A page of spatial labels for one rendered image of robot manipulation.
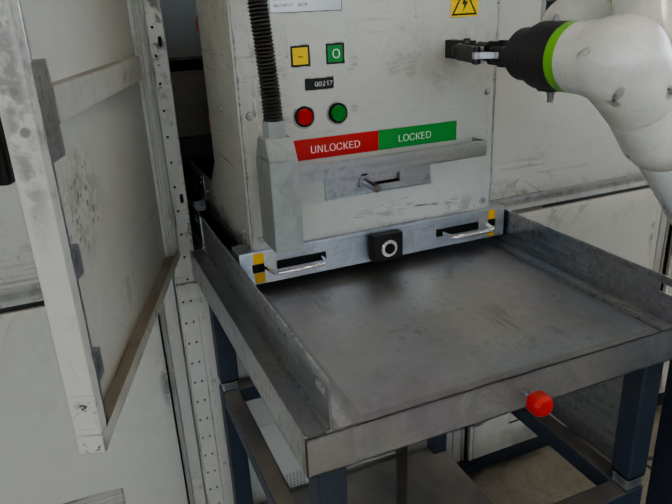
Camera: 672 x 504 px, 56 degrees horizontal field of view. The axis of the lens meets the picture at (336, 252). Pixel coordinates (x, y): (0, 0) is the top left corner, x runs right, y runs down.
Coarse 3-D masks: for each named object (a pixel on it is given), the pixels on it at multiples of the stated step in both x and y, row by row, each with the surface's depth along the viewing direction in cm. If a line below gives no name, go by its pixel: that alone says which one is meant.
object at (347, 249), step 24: (456, 216) 120; (312, 240) 111; (336, 240) 112; (360, 240) 114; (408, 240) 118; (432, 240) 120; (456, 240) 122; (240, 264) 106; (288, 264) 110; (336, 264) 113
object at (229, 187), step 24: (216, 0) 98; (216, 24) 101; (216, 48) 104; (216, 72) 107; (216, 96) 110; (216, 120) 114; (216, 144) 118; (240, 144) 101; (216, 168) 122; (240, 168) 104; (216, 192) 126; (240, 192) 107; (240, 216) 110; (240, 240) 113
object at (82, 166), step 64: (0, 0) 55; (64, 0) 78; (0, 64) 57; (64, 64) 76; (128, 64) 101; (0, 128) 63; (64, 128) 75; (128, 128) 106; (64, 192) 73; (128, 192) 103; (64, 256) 64; (128, 256) 100; (64, 320) 66; (128, 320) 97; (64, 384) 69; (128, 384) 84
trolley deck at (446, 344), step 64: (192, 256) 128; (448, 256) 122; (512, 256) 120; (320, 320) 99; (384, 320) 98; (448, 320) 97; (512, 320) 96; (576, 320) 96; (256, 384) 92; (384, 384) 82; (448, 384) 81; (512, 384) 83; (576, 384) 88; (320, 448) 73; (384, 448) 77
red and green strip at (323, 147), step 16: (400, 128) 111; (416, 128) 112; (432, 128) 113; (448, 128) 115; (304, 144) 105; (320, 144) 106; (336, 144) 107; (352, 144) 108; (368, 144) 109; (384, 144) 111; (400, 144) 112; (416, 144) 113
